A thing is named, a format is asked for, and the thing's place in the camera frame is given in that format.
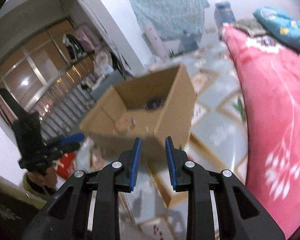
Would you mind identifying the white cylindrical tube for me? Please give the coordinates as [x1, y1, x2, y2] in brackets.
[143, 24, 169, 61]

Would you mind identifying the red gift bag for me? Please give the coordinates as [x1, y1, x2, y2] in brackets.
[57, 152, 76, 180]

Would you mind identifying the dark water bottle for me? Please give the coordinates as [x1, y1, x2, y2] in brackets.
[179, 30, 199, 53]

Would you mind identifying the grey storage box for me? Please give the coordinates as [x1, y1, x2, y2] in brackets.
[90, 70, 126, 102]

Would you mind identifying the brown cardboard box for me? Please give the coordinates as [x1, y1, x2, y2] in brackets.
[79, 65, 196, 160]

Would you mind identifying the blue water jug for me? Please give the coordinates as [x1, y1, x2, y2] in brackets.
[214, 1, 236, 29]

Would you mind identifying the left hand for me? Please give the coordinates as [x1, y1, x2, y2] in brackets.
[26, 167, 57, 189]

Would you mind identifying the purple pink smart watch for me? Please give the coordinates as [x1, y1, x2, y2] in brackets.
[145, 99, 165, 111]

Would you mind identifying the teal patterned hanging cloth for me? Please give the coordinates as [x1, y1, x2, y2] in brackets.
[129, 0, 210, 40]

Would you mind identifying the pink floral blanket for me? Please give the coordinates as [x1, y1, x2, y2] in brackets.
[221, 25, 300, 238]

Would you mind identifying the green knit sleeve forearm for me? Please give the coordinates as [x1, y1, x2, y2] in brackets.
[21, 173, 56, 201]

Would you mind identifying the teal blue pillow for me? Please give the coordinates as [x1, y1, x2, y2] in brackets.
[253, 7, 300, 52]

